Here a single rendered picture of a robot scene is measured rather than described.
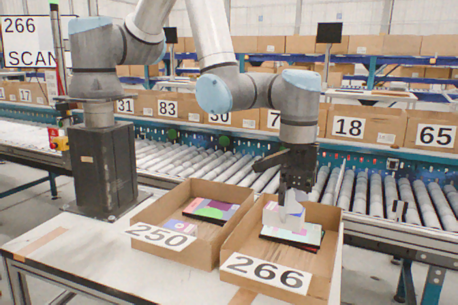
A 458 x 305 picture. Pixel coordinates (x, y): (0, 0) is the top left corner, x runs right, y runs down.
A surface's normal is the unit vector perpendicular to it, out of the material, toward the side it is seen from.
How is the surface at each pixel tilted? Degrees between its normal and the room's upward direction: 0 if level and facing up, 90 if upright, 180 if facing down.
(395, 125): 90
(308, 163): 90
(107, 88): 69
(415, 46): 90
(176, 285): 0
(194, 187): 89
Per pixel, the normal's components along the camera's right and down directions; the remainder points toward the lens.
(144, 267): 0.01, -0.96
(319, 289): -0.39, 0.25
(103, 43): 0.70, 0.18
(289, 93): -0.73, 0.18
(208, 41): -0.21, 0.07
